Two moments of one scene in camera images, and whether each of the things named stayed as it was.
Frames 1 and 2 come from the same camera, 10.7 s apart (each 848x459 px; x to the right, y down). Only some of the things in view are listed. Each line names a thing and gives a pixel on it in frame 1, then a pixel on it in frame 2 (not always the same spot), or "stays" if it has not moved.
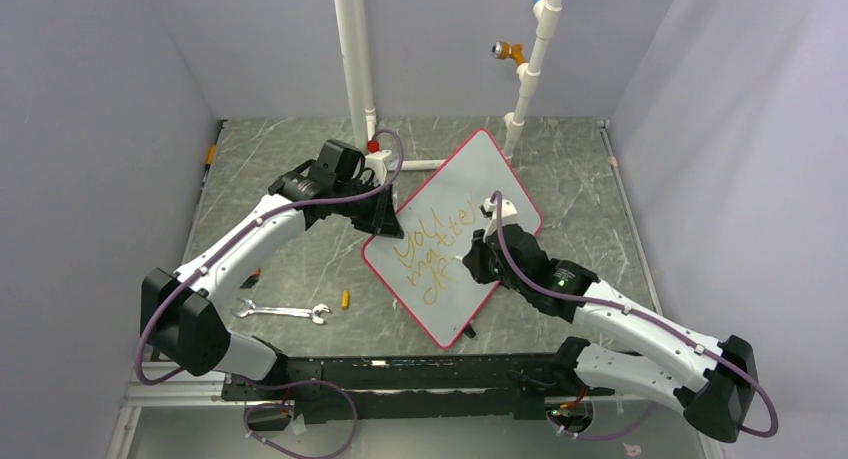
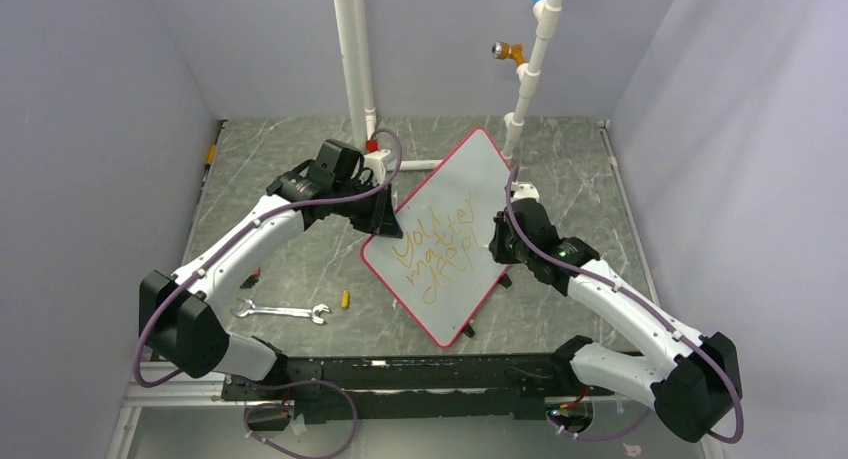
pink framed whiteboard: (425, 267) stays
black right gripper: (475, 259) to (496, 247)
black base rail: (317, 389) stays
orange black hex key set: (252, 279) stays
